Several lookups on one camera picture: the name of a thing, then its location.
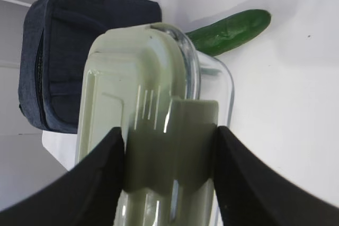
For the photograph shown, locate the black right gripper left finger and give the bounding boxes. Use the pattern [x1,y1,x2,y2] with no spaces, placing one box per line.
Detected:
[1,127,124,225]

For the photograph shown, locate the green cucumber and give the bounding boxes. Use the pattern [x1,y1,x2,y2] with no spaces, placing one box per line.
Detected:
[186,9,271,57]

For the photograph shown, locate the navy blue lunch bag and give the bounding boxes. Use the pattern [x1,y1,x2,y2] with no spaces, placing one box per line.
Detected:
[18,0,162,134]

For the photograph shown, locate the green lidded glass food container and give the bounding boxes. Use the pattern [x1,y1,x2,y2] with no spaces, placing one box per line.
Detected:
[76,23,234,225]

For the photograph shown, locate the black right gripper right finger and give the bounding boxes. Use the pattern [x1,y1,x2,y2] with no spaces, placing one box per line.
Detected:
[213,126,338,225]

